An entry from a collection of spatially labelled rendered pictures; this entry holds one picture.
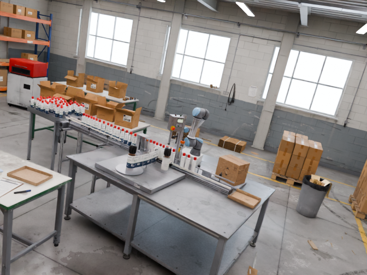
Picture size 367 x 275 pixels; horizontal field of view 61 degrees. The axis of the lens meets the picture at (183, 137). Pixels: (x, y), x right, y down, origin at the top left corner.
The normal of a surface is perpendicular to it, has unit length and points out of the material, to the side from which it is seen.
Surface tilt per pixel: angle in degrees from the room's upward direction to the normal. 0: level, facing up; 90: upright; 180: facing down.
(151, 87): 90
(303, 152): 90
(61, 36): 90
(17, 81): 90
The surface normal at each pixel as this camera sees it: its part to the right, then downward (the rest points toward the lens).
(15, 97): -0.18, 0.24
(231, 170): -0.68, 0.07
